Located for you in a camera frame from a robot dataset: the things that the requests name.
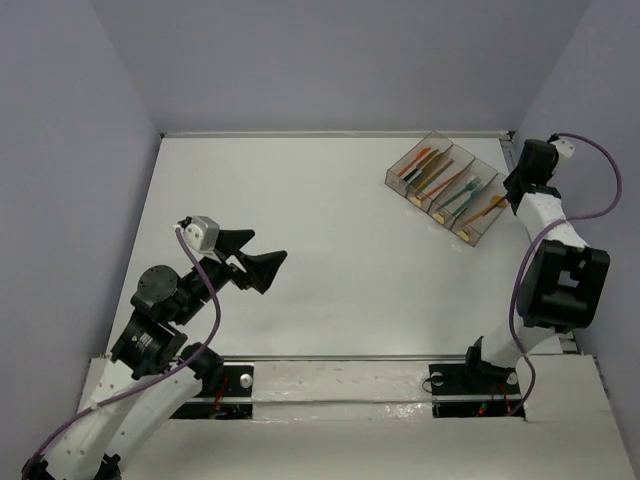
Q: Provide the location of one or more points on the orange spoon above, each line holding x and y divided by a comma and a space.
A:
490, 207

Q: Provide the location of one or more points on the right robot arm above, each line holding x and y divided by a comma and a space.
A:
560, 280

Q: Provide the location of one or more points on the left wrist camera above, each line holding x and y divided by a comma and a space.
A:
200, 234

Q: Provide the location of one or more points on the teal fork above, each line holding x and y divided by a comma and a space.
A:
473, 195
469, 187

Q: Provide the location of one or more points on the orange-red chopstick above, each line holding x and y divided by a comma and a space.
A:
432, 192

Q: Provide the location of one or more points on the gold knife dark handle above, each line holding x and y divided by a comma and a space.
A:
420, 166

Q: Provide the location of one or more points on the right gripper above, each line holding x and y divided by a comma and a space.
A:
508, 181

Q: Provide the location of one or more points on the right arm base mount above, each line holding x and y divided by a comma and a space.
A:
455, 393

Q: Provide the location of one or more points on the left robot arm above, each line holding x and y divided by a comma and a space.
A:
152, 369

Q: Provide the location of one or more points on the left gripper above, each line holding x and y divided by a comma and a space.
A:
235, 270

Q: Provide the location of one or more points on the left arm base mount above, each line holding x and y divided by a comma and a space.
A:
229, 399

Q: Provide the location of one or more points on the clear compartment organizer box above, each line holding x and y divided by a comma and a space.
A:
460, 159

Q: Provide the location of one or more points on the orange plastic knife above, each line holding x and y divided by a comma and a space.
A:
409, 166

